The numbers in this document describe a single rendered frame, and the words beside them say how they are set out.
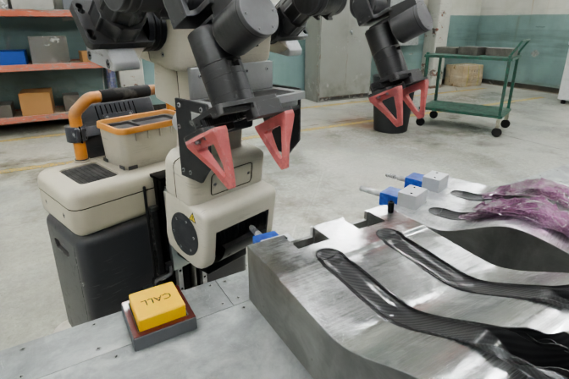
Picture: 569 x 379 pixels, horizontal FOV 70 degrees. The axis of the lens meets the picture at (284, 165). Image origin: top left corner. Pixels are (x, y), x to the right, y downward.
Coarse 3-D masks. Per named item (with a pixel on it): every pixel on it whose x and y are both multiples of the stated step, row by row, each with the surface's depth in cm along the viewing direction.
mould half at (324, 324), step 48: (288, 240) 57; (336, 240) 57; (432, 240) 58; (288, 288) 48; (336, 288) 48; (432, 288) 48; (288, 336) 50; (336, 336) 41; (384, 336) 40; (432, 336) 37
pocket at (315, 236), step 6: (312, 228) 61; (312, 234) 61; (318, 234) 60; (294, 240) 60; (300, 240) 60; (306, 240) 61; (312, 240) 62; (318, 240) 61; (324, 240) 59; (300, 246) 61; (306, 246) 61
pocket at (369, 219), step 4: (364, 212) 67; (368, 212) 66; (364, 216) 67; (368, 216) 66; (372, 216) 66; (376, 216) 65; (360, 220) 67; (364, 220) 67; (368, 220) 67; (372, 220) 66; (376, 220) 65; (380, 220) 64; (352, 224) 65; (356, 224) 66; (360, 224) 66; (364, 224) 67; (368, 224) 67; (372, 224) 66; (360, 228) 66
